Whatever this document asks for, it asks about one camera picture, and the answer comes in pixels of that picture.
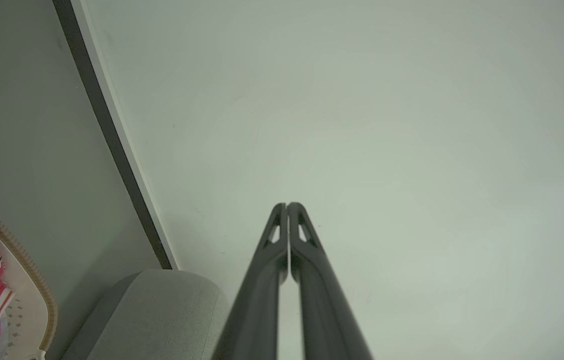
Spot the grey fabric sofa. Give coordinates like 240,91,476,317
61,269,234,360

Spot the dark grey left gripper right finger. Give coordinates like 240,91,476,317
288,202,374,360

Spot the white and black baseboard strip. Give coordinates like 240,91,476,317
52,0,181,271

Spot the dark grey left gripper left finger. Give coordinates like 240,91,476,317
212,202,289,360

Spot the cream perforated laundry basket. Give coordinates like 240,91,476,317
0,224,59,360

